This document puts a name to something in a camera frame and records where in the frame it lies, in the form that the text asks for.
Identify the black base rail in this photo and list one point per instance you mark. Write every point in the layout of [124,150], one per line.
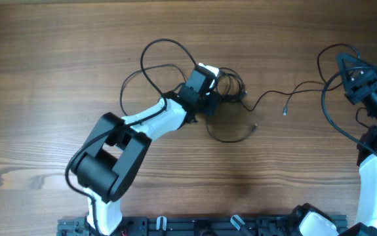
[143,226]

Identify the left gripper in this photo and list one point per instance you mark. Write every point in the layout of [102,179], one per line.
[212,104]

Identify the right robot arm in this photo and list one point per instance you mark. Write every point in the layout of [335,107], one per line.
[307,220]

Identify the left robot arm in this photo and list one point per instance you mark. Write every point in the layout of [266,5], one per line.
[107,163]

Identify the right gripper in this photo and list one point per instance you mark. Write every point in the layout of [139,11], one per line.
[356,94]

